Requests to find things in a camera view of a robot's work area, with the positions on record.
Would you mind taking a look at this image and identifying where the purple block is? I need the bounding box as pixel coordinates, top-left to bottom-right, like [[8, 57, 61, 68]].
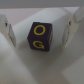
[[26, 21, 55, 52]]

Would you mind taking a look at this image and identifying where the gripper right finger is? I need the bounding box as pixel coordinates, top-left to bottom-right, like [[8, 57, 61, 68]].
[[62, 5, 84, 47]]

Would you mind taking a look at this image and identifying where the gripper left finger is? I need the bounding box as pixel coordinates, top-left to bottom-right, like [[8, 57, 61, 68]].
[[0, 13, 17, 48]]

